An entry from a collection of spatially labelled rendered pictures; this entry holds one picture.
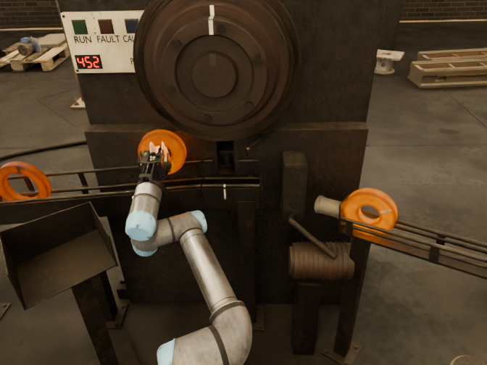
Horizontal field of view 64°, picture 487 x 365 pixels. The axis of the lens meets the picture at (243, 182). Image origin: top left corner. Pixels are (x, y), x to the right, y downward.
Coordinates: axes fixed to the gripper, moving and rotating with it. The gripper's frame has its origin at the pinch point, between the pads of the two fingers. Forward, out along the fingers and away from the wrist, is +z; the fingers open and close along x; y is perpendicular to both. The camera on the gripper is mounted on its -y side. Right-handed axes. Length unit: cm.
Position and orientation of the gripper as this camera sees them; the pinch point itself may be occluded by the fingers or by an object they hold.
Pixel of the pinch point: (161, 147)
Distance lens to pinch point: 131.7
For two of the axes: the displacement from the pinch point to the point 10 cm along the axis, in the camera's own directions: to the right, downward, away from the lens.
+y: -0.6, -6.7, -7.4
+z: 0.2, -7.5, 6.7
